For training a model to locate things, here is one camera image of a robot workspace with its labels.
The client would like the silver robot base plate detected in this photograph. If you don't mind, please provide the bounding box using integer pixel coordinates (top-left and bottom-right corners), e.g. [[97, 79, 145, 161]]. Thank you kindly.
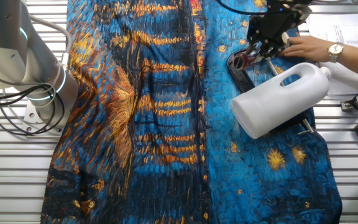
[[20, 99, 65, 138]]

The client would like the bare person hand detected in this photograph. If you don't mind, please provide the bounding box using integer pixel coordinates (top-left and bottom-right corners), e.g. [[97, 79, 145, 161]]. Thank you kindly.
[[279, 35, 332, 63]]

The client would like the gold silver wristwatch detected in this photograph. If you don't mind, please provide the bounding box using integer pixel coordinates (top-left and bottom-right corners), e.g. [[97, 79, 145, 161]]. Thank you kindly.
[[327, 42, 345, 64]]

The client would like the printed table paper sheet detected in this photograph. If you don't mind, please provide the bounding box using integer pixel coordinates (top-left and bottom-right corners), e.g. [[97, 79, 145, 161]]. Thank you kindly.
[[305, 12, 358, 96]]

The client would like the silver lever base bracket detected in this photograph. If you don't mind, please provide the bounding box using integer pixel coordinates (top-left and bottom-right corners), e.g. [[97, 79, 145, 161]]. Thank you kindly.
[[253, 45, 291, 65]]

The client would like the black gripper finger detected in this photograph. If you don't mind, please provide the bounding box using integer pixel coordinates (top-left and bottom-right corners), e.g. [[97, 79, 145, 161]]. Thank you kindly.
[[261, 30, 291, 60], [244, 39, 265, 62]]

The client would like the thick grey robot cable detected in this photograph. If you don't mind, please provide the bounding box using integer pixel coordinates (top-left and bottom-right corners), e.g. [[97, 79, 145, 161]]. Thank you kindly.
[[29, 14, 73, 68]]

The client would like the white plastic jug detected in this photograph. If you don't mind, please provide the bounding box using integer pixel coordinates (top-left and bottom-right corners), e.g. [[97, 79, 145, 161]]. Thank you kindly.
[[231, 62, 333, 140]]

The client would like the black base cable loop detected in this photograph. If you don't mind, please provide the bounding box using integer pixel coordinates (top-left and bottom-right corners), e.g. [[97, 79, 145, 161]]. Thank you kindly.
[[0, 83, 67, 136]]

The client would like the blue starry night cloth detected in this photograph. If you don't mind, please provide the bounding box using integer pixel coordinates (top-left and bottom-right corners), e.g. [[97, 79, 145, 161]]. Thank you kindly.
[[40, 0, 344, 224]]

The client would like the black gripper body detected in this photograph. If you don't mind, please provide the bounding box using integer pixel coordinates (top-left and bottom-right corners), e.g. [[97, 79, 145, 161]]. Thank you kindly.
[[246, 0, 313, 44]]

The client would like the black C-clamp with screw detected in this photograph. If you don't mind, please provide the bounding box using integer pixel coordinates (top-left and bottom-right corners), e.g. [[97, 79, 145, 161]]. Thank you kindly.
[[227, 49, 316, 136]]

